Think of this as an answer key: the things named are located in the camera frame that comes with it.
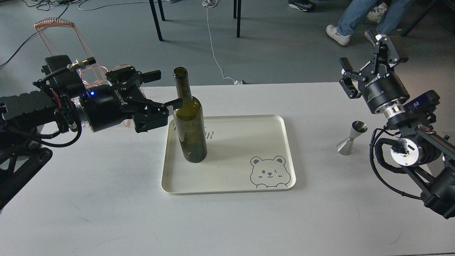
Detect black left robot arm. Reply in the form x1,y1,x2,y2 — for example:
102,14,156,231
0,55,183,208

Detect black cables on floor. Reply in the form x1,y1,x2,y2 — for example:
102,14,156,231
0,0,150,68

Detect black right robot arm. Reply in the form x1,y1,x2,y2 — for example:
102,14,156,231
339,29,455,219

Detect black chair legs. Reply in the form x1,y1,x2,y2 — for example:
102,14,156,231
149,0,242,42

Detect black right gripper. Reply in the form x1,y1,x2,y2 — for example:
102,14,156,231
339,29,410,114

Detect white cable on floor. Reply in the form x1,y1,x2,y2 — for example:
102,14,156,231
202,0,243,85

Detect copper wire wine rack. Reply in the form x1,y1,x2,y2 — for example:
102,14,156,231
34,18,145,128

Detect dark green wine bottle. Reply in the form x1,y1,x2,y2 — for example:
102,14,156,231
173,67,207,162

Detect walking person in jeans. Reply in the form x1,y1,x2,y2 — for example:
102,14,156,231
326,0,416,46

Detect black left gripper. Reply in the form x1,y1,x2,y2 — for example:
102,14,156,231
80,66,183,133

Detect cream bear serving tray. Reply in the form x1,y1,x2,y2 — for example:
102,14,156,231
161,114,296,194

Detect silver metal jigger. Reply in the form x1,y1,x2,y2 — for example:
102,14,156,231
336,121,368,155

